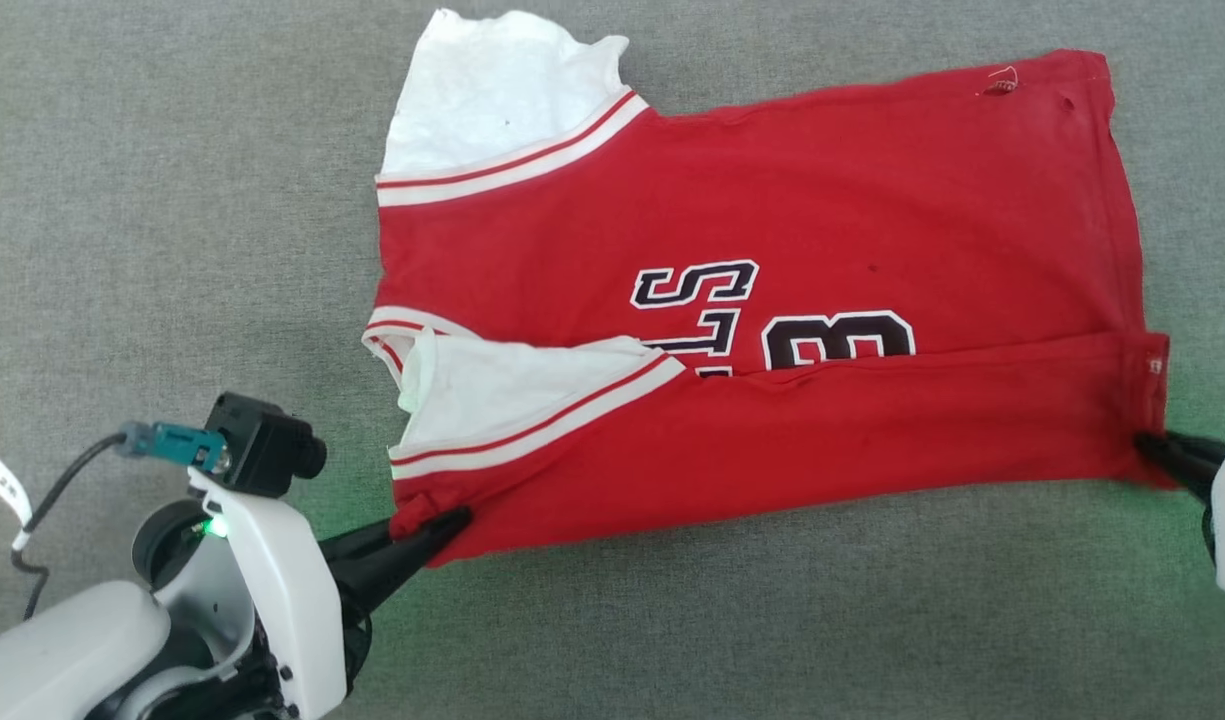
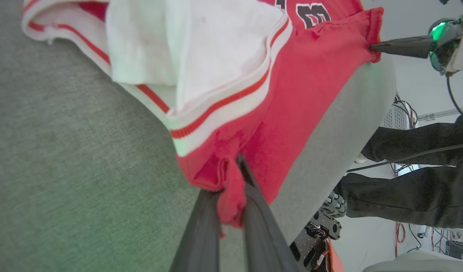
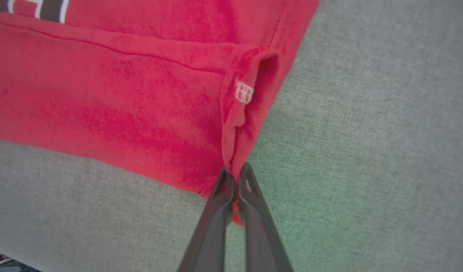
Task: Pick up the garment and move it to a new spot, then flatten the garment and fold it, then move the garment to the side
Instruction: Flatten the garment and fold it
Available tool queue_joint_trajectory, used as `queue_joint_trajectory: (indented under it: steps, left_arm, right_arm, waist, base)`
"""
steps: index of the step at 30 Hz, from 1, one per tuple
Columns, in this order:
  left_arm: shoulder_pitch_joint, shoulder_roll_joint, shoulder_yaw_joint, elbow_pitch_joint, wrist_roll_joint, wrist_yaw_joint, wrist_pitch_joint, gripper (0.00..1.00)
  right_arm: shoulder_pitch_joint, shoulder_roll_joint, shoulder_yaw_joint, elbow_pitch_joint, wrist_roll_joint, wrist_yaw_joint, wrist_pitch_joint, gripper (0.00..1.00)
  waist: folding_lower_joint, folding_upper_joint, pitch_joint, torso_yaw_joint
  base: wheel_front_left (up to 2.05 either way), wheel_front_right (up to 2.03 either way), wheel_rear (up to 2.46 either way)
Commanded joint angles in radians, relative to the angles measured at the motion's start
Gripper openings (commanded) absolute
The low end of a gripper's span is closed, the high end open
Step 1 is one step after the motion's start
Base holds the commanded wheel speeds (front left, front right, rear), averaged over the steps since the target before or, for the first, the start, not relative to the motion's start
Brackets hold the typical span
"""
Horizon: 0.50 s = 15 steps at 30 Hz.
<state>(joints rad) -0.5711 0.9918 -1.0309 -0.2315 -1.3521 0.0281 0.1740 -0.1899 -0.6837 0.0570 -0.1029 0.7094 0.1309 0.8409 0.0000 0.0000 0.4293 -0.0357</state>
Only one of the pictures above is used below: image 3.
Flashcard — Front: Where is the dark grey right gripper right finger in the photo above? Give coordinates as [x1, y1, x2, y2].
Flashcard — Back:
[237, 162, 294, 272]

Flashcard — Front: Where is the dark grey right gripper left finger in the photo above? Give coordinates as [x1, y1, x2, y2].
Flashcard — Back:
[177, 165, 235, 272]

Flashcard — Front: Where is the red garment with white trim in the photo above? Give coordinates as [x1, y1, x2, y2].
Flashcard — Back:
[0, 0, 319, 227]

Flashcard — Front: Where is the grey fabric sofa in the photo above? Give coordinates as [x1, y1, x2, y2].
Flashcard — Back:
[0, 0, 463, 272]

